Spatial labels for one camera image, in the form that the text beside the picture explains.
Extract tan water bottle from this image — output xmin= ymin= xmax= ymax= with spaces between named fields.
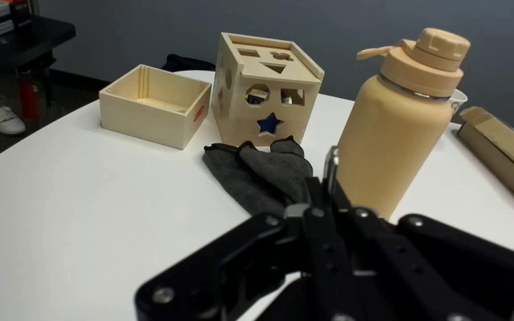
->
xmin=334 ymin=27 xmax=472 ymax=220

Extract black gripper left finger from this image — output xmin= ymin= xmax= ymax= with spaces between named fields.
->
xmin=134 ymin=204 xmax=331 ymax=321

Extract white shoe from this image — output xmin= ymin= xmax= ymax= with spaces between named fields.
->
xmin=0 ymin=106 xmax=29 ymax=136

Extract wooden shape sorter cube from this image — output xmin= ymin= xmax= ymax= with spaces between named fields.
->
xmin=209 ymin=32 xmax=327 ymax=148

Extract open wooden box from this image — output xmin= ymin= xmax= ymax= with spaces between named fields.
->
xmin=99 ymin=63 xmax=213 ymax=150

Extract brown cardboard box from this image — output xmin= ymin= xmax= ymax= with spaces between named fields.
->
xmin=456 ymin=106 xmax=514 ymax=213

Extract black desk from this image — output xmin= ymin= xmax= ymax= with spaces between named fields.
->
xmin=0 ymin=15 xmax=77 ymax=82

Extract dark grey cloth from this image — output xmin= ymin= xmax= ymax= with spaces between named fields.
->
xmin=202 ymin=136 xmax=318 ymax=218

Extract red canister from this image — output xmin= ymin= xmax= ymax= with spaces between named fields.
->
xmin=18 ymin=77 xmax=42 ymax=123

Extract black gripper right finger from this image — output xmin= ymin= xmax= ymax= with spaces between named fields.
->
xmin=318 ymin=177 xmax=514 ymax=321

